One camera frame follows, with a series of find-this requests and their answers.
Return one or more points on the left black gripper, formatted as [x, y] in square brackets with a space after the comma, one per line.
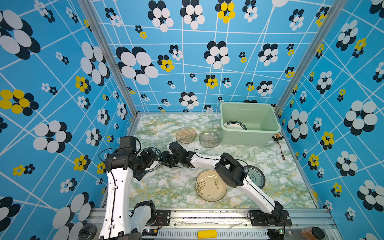
[150, 159]

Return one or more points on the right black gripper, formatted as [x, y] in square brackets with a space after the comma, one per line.
[164, 158]

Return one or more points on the greenish clear glass plate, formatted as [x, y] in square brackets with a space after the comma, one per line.
[209, 139]

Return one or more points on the beige bamboo pattern plate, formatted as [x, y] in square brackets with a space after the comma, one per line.
[210, 186]

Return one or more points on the green rimmed white plate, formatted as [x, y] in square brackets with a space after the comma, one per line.
[235, 125]

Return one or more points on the blue patterned plate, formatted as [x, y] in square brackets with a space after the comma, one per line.
[256, 175]

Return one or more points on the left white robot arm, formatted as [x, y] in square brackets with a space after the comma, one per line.
[119, 224]

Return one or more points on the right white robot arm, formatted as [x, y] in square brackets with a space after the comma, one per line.
[231, 171]

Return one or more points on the light green plastic bin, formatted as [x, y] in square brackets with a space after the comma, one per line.
[260, 119]

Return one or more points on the brownish clear glass plate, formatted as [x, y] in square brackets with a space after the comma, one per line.
[186, 135]

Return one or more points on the clear glass lid jar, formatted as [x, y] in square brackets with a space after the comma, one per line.
[88, 232]

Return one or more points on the small black orange device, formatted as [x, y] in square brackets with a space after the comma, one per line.
[277, 137]

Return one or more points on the brown jar black lid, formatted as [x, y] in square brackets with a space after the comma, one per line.
[312, 233]

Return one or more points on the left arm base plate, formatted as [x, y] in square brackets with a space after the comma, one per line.
[163, 218]

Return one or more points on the aluminium front rail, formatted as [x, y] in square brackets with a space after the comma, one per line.
[236, 224]

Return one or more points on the yellow tag on rail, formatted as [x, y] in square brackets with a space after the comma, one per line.
[207, 234]

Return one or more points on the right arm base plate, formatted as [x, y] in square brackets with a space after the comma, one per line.
[260, 219]

